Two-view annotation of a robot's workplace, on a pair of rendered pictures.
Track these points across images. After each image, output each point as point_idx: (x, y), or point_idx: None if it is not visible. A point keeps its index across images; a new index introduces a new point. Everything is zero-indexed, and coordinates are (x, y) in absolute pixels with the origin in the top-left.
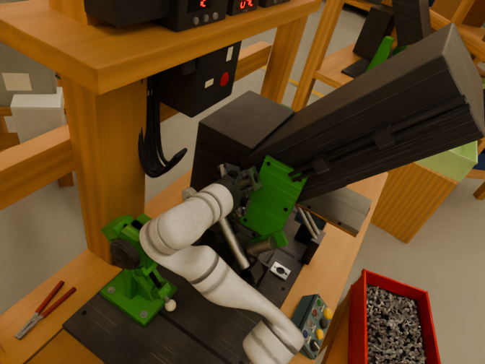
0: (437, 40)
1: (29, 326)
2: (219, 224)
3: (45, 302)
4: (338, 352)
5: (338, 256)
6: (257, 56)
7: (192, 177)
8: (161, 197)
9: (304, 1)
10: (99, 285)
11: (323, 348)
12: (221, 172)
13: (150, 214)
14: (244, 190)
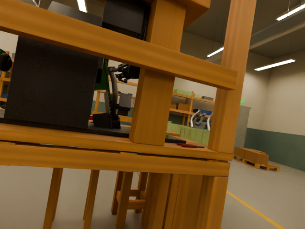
0: (81, 12)
1: (198, 145)
2: (117, 99)
3: (191, 145)
4: None
5: None
6: None
7: (92, 99)
8: (91, 137)
9: None
10: (165, 142)
11: (59, 180)
12: (129, 65)
13: (111, 139)
14: (118, 74)
